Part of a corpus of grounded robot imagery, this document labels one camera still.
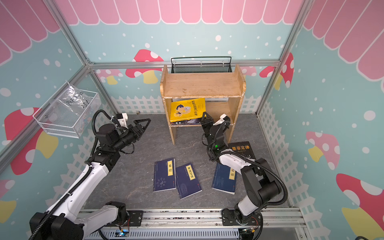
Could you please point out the clear plastic bag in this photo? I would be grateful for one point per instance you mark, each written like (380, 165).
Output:
(74, 109)

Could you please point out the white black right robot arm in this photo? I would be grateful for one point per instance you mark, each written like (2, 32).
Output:
(263, 187)

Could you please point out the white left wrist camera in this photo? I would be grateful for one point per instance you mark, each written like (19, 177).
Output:
(122, 119)

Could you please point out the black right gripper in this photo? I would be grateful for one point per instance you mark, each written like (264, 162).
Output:
(209, 126)

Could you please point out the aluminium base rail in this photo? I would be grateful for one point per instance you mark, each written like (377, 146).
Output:
(205, 224)

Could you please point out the black wire mesh basket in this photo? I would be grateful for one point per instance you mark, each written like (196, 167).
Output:
(217, 64)

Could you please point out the navy book tilted yellow label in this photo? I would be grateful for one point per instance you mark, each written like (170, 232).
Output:
(187, 182)

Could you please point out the wooden two-tier bookshelf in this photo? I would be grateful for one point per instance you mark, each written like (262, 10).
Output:
(209, 86)

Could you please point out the dark wolf cover book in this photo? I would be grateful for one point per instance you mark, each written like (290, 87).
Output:
(187, 122)

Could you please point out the navy book left yellow label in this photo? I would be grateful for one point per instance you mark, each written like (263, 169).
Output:
(164, 175)

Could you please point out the blue book small yellow label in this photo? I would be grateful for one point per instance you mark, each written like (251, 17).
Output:
(224, 179)

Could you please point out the yellow cover book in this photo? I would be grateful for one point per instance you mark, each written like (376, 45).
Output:
(187, 110)

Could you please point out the black book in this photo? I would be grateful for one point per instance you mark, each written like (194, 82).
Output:
(243, 148)

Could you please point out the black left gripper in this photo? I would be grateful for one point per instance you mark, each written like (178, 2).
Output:
(142, 128)

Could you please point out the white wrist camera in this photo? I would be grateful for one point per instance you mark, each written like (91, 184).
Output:
(224, 119)
(122, 119)

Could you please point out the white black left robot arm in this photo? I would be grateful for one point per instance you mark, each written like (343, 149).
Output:
(60, 221)

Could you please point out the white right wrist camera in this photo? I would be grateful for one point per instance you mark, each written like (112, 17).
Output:
(224, 119)

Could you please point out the white wire wall basket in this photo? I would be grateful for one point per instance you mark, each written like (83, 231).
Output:
(47, 115)

